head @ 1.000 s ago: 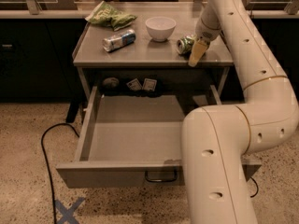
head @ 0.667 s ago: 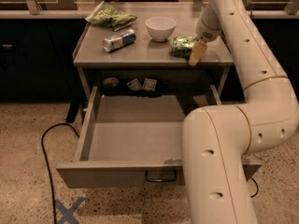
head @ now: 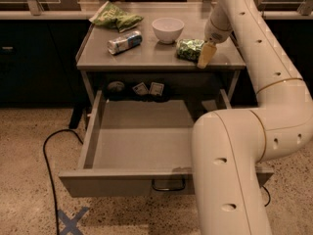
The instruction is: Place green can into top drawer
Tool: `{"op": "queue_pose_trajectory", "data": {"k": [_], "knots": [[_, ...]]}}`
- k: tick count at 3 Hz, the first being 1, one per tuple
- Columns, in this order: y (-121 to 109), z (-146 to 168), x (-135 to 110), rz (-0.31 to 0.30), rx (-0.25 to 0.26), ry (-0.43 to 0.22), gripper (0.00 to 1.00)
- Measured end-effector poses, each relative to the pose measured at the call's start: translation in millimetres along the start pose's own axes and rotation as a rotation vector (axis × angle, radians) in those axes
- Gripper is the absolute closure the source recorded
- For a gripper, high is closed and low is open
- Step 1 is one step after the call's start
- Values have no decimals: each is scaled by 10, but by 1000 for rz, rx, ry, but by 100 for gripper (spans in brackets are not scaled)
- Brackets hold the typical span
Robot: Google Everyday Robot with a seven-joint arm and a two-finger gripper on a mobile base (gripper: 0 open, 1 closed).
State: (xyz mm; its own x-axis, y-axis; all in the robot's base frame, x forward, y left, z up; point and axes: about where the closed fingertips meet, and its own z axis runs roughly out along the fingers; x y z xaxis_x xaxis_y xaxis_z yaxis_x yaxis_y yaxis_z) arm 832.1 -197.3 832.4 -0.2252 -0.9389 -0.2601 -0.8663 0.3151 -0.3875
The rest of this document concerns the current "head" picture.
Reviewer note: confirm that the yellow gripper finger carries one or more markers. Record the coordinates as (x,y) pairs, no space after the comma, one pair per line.
(207,52)

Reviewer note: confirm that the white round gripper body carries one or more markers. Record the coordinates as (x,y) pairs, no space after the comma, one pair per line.
(215,35)

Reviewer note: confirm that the crushed green soda can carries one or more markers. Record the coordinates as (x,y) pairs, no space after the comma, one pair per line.
(189,49)

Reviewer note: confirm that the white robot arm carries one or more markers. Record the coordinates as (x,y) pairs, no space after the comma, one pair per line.
(227,144)

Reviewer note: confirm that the silver blue soda can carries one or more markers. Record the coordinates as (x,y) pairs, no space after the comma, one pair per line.
(125,42)

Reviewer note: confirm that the grey open top drawer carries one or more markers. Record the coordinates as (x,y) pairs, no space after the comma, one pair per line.
(130,143)

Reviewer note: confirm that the white bowl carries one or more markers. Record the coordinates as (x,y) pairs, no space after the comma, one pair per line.
(167,30)

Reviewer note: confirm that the white tag card right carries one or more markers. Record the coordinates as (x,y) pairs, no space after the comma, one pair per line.
(156,89)

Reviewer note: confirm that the white tag card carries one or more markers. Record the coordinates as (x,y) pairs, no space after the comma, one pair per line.
(141,89)
(156,89)

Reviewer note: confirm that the grey cabinet table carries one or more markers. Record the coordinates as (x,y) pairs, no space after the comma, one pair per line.
(150,55)

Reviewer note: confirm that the white tag card left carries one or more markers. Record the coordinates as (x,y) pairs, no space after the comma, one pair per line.
(141,89)

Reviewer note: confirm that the round grey object inside cabinet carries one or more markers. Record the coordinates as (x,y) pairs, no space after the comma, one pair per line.
(116,86)

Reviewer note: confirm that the green chip bag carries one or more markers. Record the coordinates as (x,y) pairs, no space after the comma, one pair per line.
(112,17)

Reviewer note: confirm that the dark counter cabinets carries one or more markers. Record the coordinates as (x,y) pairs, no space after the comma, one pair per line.
(37,63)

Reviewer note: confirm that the blue tape cross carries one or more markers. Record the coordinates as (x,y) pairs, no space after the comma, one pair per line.
(70,224)

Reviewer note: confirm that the black metal drawer handle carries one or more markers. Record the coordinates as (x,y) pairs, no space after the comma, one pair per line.
(168,185)

